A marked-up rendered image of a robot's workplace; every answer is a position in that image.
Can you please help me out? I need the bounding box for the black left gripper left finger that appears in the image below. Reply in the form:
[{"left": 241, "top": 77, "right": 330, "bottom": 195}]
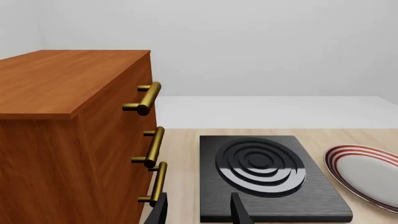
[{"left": 144, "top": 192, "right": 169, "bottom": 224}]

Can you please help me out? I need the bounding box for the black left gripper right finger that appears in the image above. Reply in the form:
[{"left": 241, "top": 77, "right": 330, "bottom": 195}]
[{"left": 230, "top": 192, "right": 256, "bottom": 224}]

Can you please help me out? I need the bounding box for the flat black stove plate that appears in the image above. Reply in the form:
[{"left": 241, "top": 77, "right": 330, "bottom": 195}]
[{"left": 199, "top": 134, "right": 354, "bottom": 223}]

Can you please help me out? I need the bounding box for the white plate with red rings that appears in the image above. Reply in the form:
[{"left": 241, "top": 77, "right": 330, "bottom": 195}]
[{"left": 323, "top": 144, "right": 398, "bottom": 215}]

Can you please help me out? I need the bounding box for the wooden cabinet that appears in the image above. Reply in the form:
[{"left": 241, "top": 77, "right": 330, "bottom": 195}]
[{"left": 0, "top": 49, "right": 159, "bottom": 224}]

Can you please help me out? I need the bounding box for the brass drawer handle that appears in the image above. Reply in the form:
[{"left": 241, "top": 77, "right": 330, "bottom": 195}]
[
  {"left": 137, "top": 161, "right": 169, "bottom": 207},
  {"left": 122, "top": 81, "right": 162, "bottom": 116},
  {"left": 131, "top": 126, "right": 165, "bottom": 169}
]

